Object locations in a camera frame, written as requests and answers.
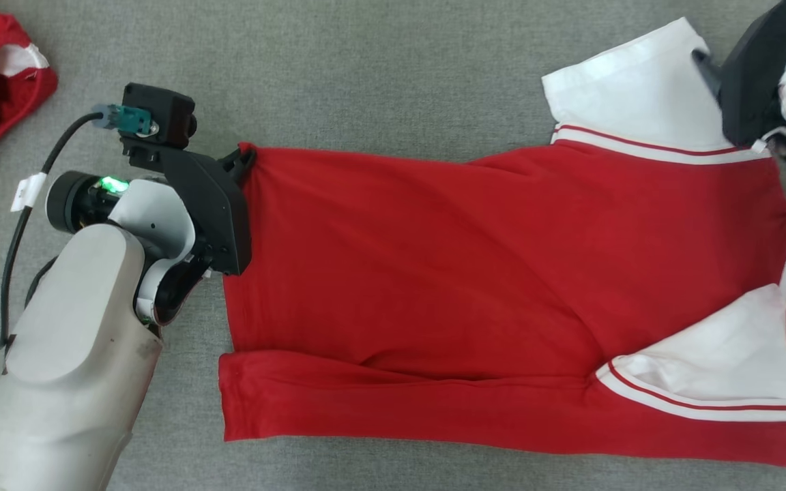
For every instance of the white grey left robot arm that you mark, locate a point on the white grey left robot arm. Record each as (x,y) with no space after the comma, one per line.
(72,341)

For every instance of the red jersey with white sleeves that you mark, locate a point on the red jersey with white sleeves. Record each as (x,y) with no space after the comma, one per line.
(468,273)

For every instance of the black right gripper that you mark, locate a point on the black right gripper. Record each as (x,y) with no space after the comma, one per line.
(754,75)

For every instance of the grey fabric sofa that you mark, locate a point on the grey fabric sofa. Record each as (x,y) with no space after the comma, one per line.
(366,68)

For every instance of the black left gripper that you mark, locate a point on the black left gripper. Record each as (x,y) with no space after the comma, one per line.
(215,211)

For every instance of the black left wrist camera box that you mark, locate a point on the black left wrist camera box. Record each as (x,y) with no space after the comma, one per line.
(161,112)

